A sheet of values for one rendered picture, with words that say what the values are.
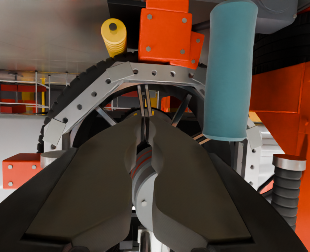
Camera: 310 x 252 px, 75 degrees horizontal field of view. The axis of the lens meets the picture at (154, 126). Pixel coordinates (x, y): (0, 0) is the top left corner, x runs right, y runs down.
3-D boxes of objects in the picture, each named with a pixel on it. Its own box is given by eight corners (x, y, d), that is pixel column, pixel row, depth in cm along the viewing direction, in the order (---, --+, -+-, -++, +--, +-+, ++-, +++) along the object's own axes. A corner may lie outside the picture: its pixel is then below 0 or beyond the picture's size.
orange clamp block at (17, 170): (55, 153, 54) (19, 152, 53) (43, 161, 46) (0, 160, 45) (55, 178, 55) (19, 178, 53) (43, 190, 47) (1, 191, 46)
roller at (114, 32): (111, 49, 72) (111, 66, 73) (99, 11, 43) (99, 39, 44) (127, 51, 73) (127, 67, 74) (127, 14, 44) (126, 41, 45)
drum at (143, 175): (131, 142, 55) (129, 192, 57) (132, 164, 34) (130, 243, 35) (180, 143, 57) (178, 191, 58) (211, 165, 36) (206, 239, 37)
